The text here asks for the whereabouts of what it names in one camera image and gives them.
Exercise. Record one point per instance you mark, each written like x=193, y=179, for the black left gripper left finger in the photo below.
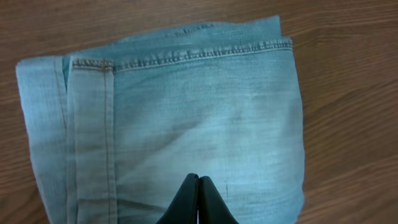
x=183, y=208

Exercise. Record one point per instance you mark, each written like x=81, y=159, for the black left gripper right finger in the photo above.
x=211, y=206

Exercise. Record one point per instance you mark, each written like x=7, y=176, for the light blue denim shorts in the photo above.
x=115, y=129

